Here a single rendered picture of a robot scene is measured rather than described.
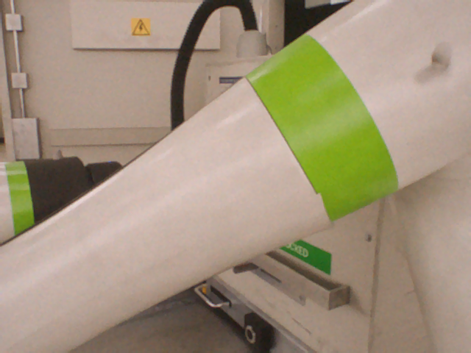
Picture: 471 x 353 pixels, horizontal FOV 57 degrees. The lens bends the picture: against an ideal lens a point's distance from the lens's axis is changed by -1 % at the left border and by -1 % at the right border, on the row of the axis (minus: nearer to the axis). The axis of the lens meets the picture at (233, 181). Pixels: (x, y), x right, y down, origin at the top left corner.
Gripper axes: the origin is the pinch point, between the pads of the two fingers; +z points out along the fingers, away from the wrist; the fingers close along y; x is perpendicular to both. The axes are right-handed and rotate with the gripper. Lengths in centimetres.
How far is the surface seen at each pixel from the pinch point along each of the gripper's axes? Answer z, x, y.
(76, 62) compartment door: -7, 17, -66
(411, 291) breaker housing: 21.0, -17.0, 10.3
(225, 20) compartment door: 27, 28, -53
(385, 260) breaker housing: 15.1, -11.0, 10.4
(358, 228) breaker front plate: 13.5, -7.3, 6.6
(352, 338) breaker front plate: 13.5, -23.9, 6.9
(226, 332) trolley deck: 10.0, -38.2, -23.8
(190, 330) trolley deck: 4.1, -38.2, -28.3
